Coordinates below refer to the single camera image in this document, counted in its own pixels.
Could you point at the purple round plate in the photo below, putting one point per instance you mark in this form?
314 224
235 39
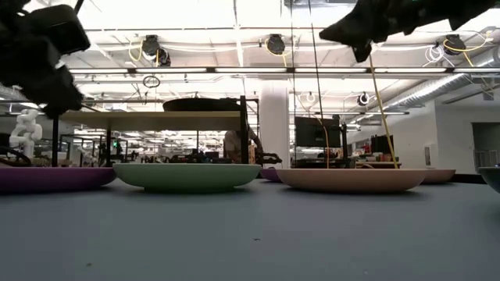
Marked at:
51 178
271 174

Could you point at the mint green round plate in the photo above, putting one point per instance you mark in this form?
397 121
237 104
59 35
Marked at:
187 177

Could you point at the silver ventilation duct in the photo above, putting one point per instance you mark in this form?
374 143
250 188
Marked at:
441 87

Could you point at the wooden shelf with black frame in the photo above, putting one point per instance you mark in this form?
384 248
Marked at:
156 121

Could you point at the large dark monitor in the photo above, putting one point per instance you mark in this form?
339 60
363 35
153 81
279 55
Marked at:
316 132

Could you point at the small dark monitor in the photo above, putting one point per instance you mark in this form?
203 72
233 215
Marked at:
381 144

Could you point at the salmon pink round plate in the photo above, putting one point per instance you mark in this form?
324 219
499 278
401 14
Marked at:
351 180
439 175

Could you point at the person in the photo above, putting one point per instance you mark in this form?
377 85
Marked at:
234 146

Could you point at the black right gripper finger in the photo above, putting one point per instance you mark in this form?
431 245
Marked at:
362 52
363 25

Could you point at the dark grey round plate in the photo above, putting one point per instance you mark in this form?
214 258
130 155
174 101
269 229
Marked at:
492 177

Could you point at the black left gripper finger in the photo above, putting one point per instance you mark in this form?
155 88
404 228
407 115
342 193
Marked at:
54 99

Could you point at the long ceiling light strip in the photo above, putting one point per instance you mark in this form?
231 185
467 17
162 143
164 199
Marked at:
250 70

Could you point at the white robot figure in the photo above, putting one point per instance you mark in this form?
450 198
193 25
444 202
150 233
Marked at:
25 132

